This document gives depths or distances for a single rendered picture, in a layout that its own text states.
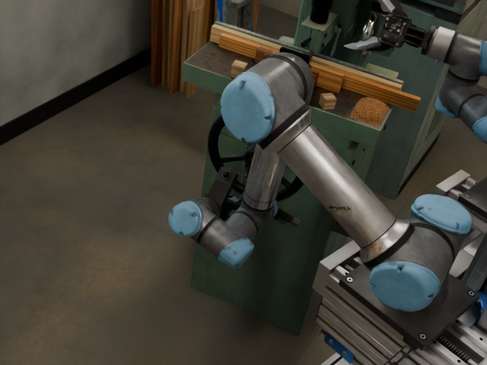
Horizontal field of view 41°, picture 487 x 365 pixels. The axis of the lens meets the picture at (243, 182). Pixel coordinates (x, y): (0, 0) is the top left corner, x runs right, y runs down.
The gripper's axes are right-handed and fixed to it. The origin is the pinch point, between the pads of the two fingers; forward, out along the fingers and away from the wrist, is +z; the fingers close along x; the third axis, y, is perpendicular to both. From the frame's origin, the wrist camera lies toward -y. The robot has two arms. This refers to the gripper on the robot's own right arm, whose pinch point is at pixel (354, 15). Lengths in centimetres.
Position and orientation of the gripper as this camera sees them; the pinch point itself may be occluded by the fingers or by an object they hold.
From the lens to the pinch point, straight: 168.1
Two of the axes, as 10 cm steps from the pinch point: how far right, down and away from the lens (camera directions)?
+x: -2.8, 9.0, 3.3
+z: -9.0, -3.7, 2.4
